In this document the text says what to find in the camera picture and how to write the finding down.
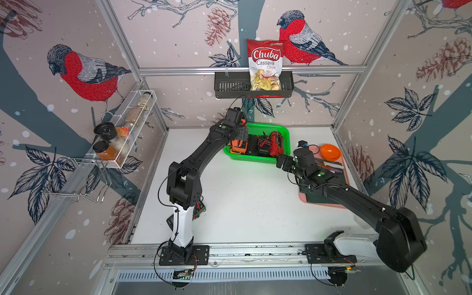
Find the green plastic basket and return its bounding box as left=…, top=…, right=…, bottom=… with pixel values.
left=223, top=122, right=291, bottom=165

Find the large orange multimeter face down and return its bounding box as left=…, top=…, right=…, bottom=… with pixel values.
left=230, top=119, right=249, bottom=154

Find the black multimeter face down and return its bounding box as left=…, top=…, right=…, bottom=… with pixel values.
left=246, top=135, right=259, bottom=156

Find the red multimeter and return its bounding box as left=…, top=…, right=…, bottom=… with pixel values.
left=269, top=131, right=284, bottom=157

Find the black case with leads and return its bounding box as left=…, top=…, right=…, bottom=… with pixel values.
left=257, top=135, right=272, bottom=157

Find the green multimeter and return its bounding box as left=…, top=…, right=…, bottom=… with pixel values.
left=166, top=200, right=207, bottom=230

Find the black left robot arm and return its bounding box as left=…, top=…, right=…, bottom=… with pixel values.
left=166, top=107, right=247, bottom=262

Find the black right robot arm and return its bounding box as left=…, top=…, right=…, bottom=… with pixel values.
left=277, top=145, right=427, bottom=273

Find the orange bowl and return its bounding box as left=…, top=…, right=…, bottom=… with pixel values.
left=320, top=144, right=342, bottom=162

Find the pink tray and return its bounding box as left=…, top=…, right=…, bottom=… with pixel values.
left=299, top=144, right=350, bottom=209

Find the knife on board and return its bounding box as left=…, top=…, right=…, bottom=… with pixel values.
left=323, top=161, right=345, bottom=173

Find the Chuba cassava chips bag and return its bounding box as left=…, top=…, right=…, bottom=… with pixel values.
left=247, top=39, right=284, bottom=91

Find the black lid spice jar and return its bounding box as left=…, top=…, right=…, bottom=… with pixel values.
left=93, top=122, right=118, bottom=141

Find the orange spice jar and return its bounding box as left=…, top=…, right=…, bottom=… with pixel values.
left=92, top=141, right=119, bottom=161

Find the black wall basket shelf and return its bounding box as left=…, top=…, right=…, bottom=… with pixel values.
left=214, top=71, right=295, bottom=99

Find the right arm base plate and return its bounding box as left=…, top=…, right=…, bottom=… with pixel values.
left=303, top=243, right=357, bottom=265

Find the white wire spice rack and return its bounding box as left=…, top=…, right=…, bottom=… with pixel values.
left=96, top=90, right=157, bottom=170

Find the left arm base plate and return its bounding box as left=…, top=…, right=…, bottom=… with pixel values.
left=157, top=245, right=210, bottom=266

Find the wire hook rack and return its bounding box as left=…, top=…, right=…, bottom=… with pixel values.
left=42, top=156, right=111, bottom=204

